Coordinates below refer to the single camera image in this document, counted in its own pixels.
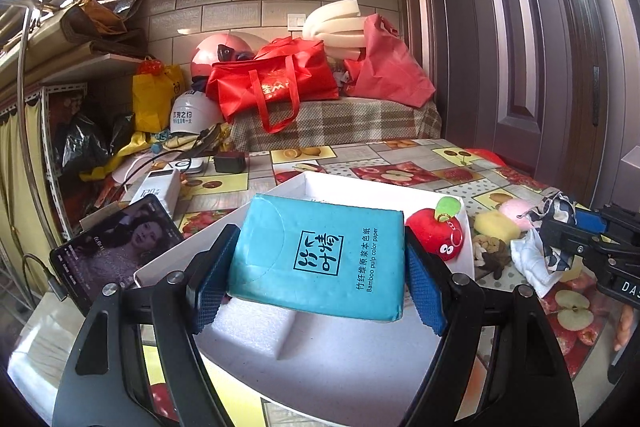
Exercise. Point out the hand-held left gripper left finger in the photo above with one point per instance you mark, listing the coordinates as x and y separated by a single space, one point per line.
212 277

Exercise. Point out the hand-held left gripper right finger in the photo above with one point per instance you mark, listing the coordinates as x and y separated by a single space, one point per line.
425 282

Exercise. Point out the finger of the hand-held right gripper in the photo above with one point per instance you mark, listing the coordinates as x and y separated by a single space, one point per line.
615 219
565 234

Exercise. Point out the white navy patterned cloth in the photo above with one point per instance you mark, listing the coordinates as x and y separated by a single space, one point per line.
530 257

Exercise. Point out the pink fluffy ball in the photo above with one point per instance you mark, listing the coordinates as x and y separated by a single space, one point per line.
517 209

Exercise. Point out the yellow sponge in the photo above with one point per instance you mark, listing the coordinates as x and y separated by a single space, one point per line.
495 226

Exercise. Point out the blue tissue pack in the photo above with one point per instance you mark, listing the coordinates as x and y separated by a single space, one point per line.
310 257

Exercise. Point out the white tray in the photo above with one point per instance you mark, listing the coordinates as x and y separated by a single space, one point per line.
350 357

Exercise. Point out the person's right hand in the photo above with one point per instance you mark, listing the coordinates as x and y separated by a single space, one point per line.
624 327

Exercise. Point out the white power bank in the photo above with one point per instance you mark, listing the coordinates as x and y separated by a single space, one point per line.
157 192

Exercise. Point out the black smartphone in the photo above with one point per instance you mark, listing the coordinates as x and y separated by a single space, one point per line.
115 242

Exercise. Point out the white flat device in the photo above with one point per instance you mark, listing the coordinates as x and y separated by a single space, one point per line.
180 167

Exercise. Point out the black power adapter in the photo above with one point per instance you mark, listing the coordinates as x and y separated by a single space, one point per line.
230 163

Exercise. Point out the fruit print tablecloth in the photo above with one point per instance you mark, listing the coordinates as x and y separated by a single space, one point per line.
380 157

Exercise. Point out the white helmet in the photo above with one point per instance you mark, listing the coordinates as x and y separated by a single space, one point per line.
192 112

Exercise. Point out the plaid cloth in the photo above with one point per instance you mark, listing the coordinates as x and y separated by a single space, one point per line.
350 122

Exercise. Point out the yellow bag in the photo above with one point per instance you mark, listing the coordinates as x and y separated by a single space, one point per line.
155 102

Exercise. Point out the black plastic bag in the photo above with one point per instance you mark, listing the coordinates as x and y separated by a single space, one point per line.
82 142

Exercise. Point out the grey panelled door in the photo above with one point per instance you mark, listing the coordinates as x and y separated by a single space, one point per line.
490 32
620 32

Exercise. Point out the red tote bag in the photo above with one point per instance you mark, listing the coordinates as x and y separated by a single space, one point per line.
280 82

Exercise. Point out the red plastic bag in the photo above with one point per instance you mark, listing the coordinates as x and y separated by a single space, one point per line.
390 67

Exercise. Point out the pink helmet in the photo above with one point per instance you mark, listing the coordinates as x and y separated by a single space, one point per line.
210 57

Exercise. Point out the brown leather bag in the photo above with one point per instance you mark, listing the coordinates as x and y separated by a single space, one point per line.
100 27

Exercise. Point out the white foam strips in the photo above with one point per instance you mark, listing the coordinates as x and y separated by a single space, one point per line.
330 24

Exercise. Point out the curved metal pole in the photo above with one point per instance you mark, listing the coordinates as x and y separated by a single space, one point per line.
20 72

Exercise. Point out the white wall switch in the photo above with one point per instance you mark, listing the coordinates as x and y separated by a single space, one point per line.
296 21

